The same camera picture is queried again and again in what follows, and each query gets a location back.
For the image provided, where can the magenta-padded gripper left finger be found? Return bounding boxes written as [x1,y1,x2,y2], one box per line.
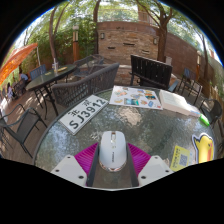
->
[50,142,101,188]

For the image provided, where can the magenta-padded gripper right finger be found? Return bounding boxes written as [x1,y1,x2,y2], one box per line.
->
[125,142,174,188]

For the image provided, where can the white computer mouse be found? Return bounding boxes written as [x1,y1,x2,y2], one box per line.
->
[98,130,128,173]

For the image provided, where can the yellow duck-shaped mouse pad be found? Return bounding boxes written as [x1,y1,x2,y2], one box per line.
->
[191,132,215,164]

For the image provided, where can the yellow code card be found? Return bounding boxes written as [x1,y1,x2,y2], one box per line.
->
[169,145,191,172]

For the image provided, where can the white license plate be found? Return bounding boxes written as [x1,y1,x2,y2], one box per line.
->
[58,94,110,136]

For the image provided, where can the grey metal mesh chair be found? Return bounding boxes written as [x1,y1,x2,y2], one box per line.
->
[0,103,48,159]

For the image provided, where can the green plastic case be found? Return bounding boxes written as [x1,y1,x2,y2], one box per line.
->
[199,113,211,128]

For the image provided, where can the thin white-blue book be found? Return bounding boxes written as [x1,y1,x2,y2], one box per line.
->
[186,103,202,118]

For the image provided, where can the thick white book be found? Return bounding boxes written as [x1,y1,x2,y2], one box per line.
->
[158,89,192,116]

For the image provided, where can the colourful sticker sheet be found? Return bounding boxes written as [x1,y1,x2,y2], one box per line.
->
[109,85,164,111]

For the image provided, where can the black mesh armchair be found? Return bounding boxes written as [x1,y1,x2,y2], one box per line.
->
[199,98,224,128]

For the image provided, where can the grey wicker chair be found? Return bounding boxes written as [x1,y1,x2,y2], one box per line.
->
[51,62,120,108]

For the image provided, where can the dark round patio table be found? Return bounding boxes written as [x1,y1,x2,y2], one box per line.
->
[25,63,78,118]

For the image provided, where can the black wooden slat chair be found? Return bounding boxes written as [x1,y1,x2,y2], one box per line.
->
[129,54,174,90]

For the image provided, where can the dark slatted metal chair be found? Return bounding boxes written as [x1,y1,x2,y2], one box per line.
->
[176,68,203,98]

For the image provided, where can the blue-backed chair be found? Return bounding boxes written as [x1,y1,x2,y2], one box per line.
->
[29,63,48,81]

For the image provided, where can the person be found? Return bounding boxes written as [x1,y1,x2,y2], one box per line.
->
[18,68,30,84]

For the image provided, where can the bottle on patio table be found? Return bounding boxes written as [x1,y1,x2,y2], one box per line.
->
[52,58,60,74]

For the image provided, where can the dark wicker chair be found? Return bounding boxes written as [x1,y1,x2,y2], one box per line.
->
[71,54,105,79]

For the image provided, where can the orange patio umbrella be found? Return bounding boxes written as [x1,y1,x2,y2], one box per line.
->
[0,42,39,87]

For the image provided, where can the tree with forked trunk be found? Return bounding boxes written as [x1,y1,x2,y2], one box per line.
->
[134,0,183,63]

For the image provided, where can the leaning thin tree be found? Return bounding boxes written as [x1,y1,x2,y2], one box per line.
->
[48,6,69,64]

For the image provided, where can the slim curved tree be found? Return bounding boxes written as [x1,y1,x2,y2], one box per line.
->
[92,0,102,55]

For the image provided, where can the wooden lamp post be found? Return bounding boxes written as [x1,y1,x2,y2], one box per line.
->
[195,49,203,81]
[71,24,80,64]

